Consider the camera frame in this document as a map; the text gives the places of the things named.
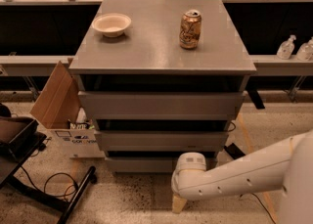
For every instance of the grey top drawer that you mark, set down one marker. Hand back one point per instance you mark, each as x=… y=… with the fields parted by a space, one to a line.
x=161 y=106

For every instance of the clear sanitizer bottle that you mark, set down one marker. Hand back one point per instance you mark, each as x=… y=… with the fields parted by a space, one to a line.
x=305 y=52
x=285 y=50

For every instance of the black power adapter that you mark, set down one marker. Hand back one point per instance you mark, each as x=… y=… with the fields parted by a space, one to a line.
x=233 y=151

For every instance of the grey drawer cabinet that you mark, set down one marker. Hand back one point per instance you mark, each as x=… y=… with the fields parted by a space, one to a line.
x=149 y=58

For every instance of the black rolling cart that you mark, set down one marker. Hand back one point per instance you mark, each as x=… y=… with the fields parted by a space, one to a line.
x=19 y=140

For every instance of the grey bottom drawer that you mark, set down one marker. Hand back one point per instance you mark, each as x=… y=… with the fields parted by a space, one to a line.
x=141 y=164

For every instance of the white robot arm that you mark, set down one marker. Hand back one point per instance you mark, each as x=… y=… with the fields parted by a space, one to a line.
x=286 y=166

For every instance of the grey middle drawer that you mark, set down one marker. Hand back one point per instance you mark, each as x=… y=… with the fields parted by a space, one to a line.
x=160 y=141

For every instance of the open cardboard box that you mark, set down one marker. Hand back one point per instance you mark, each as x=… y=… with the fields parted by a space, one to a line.
x=59 y=110

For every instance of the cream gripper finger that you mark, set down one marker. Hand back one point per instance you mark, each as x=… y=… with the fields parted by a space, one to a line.
x=178 y=204

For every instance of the grey drawer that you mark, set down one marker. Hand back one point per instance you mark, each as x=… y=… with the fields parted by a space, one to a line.
x=161 y=106
x=160 y=141
x=141 y=164

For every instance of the white paper bowl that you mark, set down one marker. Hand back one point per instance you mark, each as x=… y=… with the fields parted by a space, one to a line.
x=111 y=25

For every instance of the gold soda can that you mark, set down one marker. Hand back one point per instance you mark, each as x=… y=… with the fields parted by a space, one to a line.
x=190 y=29

